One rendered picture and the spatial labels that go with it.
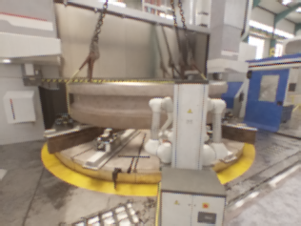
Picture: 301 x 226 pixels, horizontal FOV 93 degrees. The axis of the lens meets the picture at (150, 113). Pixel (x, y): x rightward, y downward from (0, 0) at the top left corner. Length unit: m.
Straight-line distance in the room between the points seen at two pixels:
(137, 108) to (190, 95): 1.58
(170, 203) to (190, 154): 0.55
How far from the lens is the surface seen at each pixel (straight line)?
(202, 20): 8.14
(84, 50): 5.49
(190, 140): 1.66
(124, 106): 2.98
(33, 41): 3.61
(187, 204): 1.52
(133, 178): 2.79
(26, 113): 5.26
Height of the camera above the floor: 1.75
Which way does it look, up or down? 12 degrees down
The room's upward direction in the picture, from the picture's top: straight up
